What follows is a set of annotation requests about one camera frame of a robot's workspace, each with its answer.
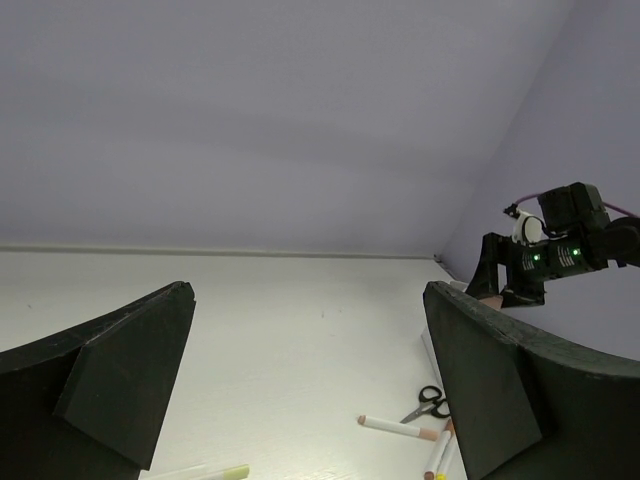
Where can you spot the white compartment pen holder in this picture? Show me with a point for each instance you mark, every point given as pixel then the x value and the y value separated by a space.
pixel 426 336

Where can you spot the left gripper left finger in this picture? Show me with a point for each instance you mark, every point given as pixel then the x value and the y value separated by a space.
pixel 89 402

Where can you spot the pink tipped white marker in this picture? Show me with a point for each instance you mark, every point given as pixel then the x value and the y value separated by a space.
pixel 397 428

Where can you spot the pink eraser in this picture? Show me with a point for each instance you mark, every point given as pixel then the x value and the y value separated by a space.
pixel 494 302

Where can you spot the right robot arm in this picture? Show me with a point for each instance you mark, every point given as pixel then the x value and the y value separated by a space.
pixel 574 235

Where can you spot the yellow tipped white marker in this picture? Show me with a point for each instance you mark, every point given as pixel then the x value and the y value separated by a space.
pixel 446 460

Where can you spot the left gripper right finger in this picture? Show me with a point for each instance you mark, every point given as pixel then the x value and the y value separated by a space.
pixel 527 404

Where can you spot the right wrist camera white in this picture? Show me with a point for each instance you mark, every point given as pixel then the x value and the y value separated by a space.
pixel 528 228

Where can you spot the black handled scissors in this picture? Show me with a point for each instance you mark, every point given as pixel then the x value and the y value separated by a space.
pixel 432 402

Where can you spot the brown tipped white marker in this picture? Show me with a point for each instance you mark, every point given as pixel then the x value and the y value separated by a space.
pixel 438 451

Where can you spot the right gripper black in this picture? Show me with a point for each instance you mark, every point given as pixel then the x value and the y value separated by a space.
pixel 499 273

